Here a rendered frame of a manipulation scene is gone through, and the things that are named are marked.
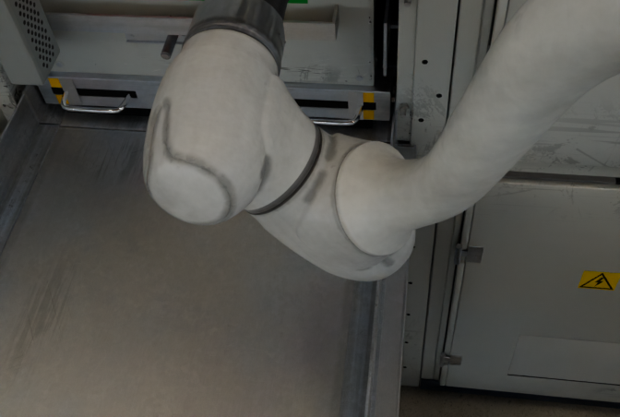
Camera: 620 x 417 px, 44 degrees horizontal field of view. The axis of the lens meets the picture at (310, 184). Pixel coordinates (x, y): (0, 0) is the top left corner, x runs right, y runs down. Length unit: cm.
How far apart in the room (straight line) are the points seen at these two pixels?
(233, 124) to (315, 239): 14
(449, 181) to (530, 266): 80
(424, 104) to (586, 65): 66
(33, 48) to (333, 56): 40
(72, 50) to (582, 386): 122
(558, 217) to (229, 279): 52
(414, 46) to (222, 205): 48
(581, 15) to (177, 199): 33
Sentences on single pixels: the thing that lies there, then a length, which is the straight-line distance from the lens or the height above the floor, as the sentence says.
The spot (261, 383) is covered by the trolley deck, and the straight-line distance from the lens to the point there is 94.
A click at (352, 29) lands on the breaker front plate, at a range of 104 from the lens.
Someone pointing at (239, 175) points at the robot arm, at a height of 125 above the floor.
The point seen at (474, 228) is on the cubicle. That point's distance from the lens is 126.
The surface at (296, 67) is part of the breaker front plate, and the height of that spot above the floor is 95.
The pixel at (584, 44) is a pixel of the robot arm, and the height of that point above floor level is 143.
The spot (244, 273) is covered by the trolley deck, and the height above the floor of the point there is 85.
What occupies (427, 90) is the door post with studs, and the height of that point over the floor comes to 96.
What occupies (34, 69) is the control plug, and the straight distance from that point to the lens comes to 107.
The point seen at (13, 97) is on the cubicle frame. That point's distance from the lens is 125.
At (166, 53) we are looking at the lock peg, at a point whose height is 102.
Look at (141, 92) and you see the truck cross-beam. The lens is 119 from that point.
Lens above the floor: 170
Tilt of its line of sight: 51 degrees down
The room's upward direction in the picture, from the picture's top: 6 degrees counter-clockwise
